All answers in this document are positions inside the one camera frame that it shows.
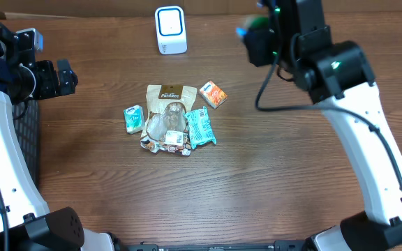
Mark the brown beige snack pouch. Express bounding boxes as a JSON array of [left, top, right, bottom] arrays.
[[140, 85, 197, 156]]

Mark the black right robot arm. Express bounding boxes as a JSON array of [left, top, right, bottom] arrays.
[[239, 0, 402, 250]]

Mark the orange packet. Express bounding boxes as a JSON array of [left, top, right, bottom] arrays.
[[199, 81, 228, 109]]

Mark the cardboard backdrop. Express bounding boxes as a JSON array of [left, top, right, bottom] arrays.
[[0, 0, 402, 19]]

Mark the teal snack packet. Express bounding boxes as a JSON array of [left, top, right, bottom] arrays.
[[184, 106, 217, 149]]

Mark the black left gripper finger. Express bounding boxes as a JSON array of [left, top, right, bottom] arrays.
[[58, 71, 78, 96], [57, 59, 72, 75]]

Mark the grey plastic mesh basket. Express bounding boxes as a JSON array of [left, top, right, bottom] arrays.
[[13, 100, 40, 188]]

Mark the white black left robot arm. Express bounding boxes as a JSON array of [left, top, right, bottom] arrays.
[[0, 23, 121, 250]]

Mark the green lid jar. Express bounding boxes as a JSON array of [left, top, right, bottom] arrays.
[[236, 15, 269, 39]]

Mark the small teal tissue pack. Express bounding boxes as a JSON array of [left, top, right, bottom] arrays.
[[124, 105, 145, 134]]

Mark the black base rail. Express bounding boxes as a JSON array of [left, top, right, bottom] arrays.
[[125, 240, 312, 251]]

